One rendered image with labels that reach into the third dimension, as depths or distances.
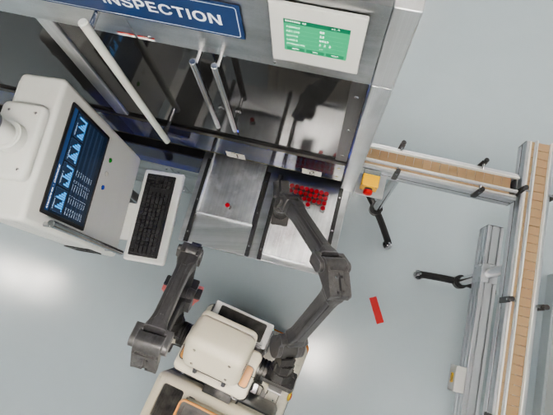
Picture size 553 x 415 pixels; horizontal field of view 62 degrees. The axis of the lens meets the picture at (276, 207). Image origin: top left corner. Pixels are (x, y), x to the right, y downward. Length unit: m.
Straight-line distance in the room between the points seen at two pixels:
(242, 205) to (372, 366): 1.35
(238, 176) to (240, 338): 0.85
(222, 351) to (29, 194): 0.78
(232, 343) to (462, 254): 1.90
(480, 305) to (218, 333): 1.41
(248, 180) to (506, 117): 1.98
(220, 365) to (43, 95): 1.06
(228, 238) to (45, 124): 0.88
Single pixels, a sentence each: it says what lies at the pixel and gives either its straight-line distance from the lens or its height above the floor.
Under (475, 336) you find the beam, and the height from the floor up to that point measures 0.55.
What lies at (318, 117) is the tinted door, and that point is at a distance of 1.49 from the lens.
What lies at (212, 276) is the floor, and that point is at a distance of 2.94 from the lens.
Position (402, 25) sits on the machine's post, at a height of 2.05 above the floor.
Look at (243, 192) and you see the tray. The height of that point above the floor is 0.88.
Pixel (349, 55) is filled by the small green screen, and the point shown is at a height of 1.93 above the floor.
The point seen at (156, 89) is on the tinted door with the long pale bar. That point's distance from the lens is 1.67.
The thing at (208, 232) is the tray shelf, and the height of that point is 0.88.
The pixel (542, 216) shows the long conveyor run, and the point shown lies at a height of 0.96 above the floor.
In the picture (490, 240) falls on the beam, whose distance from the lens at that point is 2.57.
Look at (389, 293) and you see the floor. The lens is 2.94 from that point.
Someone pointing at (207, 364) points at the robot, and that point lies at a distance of 1.56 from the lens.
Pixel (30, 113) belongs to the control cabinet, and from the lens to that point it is 1.68.
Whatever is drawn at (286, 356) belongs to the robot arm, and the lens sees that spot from 1.61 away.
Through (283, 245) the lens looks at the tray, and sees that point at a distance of 2.03.
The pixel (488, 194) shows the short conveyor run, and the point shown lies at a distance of 2.18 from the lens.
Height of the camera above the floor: 2.88
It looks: 75 degrees down
